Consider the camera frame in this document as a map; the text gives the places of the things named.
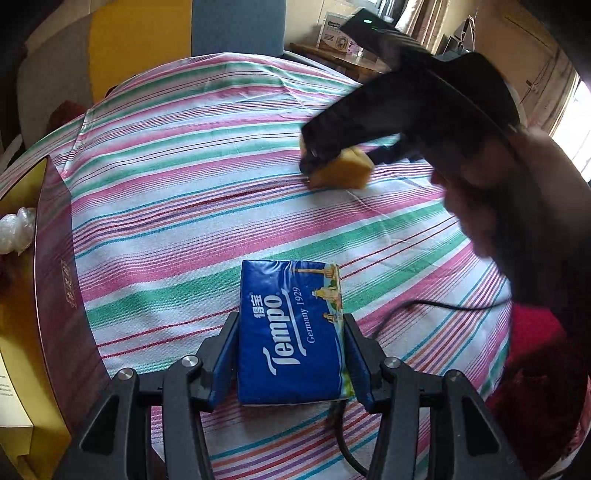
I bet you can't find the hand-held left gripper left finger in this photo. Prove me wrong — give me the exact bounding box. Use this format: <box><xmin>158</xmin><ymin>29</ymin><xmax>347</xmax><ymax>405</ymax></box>
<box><xmin>60</xmin><ymin>310</ymin><xmax>241</xmax><ymax>480</ymax></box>

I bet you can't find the person's right forearm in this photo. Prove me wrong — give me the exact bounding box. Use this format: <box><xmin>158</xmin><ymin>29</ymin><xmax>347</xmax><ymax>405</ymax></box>
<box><xmin>496</xmin><ymin>203</ymin><xmax>591</xmax><ymax>324</ymax></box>

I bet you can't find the person's right hand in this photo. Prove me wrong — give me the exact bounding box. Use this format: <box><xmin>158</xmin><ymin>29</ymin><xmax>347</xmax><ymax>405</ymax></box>
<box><xmin>431</xmin><ymin>128</ymin><xmax>591</xmax><ymax>261</ymax></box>

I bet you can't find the black cable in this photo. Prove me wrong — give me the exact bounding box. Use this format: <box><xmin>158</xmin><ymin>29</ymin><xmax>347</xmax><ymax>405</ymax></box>
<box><xmin>325</xmin><ymin>300</ymin><xmax>513</xmax><ymax>478</ymax></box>

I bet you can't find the blue tissue packet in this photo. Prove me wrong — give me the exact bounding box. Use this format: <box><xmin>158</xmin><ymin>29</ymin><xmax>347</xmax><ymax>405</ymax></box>
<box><xmin>237</xmin><ymin>258</ymin><xmax>356</xmax><ymax>407</ymax></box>

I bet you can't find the gold tin box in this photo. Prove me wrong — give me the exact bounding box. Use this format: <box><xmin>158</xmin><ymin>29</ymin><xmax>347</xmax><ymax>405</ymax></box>
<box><xmin>0</xmin><ymin>154</ymin><xmax>112</xmax><ymax>480</ymax></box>

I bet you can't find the wooden side shelf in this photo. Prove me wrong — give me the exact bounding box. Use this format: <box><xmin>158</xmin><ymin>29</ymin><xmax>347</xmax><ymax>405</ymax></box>
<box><xmin>288</xmin><ymin>41</ymin><xmax>393</xmax><ymax>84</ymax></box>

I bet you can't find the striped curtain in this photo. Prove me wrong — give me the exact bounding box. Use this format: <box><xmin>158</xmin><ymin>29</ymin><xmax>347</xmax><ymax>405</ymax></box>
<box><xmin>379</xmin><ymin>0</ymin><xmax>462</xmax><ymax>47</ymax></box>

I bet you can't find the grey yellow blue sofa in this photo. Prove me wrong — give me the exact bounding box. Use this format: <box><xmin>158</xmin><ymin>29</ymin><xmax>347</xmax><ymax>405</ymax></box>
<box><xmin>0</xmin><ymin>0</ymin><xmax>289</xmax><ymax>162</ymax></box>

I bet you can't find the yellow sponge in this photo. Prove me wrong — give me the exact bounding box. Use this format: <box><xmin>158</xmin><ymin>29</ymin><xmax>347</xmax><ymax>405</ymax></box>
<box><xmin>307</xmin><ymin>145</ymin><xmax>375</xmax><ymax>190</ymax></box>

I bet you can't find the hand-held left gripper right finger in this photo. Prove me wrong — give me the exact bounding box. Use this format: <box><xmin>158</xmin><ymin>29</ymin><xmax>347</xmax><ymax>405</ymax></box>
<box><xmin>344</xmin><ymin>313</ymin><xmax>527</xmax><ymax>480</ymax></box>

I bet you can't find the window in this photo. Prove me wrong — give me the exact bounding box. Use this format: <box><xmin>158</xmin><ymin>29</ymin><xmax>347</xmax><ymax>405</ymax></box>
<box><xmin>549</xmin><ymin>74</ymin><xmax>591</xmax><ymax>181</ymax></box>

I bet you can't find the pale yellow box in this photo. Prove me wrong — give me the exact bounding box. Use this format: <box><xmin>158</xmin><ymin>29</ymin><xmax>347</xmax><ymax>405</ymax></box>
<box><xmin>0</xmin><ymin>353</ymin><xmax>38</xmax><ymax>480</ymax></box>

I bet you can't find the white plastic bag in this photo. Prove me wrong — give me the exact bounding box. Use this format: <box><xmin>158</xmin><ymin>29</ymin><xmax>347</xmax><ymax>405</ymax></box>
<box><xmin>0</xmin><ymin>207</ymin><xmax>38</xmax><ymax>256</ymax></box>

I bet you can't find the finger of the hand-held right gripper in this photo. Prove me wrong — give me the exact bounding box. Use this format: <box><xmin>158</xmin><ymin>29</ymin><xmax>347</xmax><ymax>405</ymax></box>
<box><xmin>299</xmin><ymin>131</ymin><xmax>346</xmax><ymax>175</ymax></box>
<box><xmin>370</xmin><ymin>137</ymin><xmax>420</xmax><ymax>164</ymax></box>

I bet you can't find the white carton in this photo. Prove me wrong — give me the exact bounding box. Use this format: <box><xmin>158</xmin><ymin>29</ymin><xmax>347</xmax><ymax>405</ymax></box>
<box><xmin>318</xmin><ymin>11</ymin><xmax>356</xmax><ymax>56</ymax></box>

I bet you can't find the brown plush toy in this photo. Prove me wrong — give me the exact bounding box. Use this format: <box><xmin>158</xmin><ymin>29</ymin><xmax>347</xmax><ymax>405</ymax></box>
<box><xmin>53</xmin><ymin>100</ymin><xmax>88</xmax><ymax>127</ymax></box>

